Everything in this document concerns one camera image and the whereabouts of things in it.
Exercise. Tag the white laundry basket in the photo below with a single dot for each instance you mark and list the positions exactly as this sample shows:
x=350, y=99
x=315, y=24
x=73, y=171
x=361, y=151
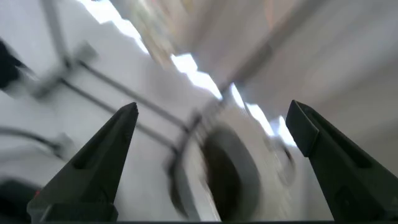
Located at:
x=248, y=174

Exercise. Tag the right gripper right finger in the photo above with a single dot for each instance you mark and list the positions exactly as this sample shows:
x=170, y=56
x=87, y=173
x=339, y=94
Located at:
x=351, y=174

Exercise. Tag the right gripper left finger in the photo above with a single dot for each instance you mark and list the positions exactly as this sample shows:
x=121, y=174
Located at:
x=90, y=174

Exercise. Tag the black clothes rack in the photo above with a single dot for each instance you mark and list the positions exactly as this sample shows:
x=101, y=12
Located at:
x=124, y=90

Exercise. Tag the white curtain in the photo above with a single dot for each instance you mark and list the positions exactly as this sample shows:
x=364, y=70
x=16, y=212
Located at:
x=217, y=31

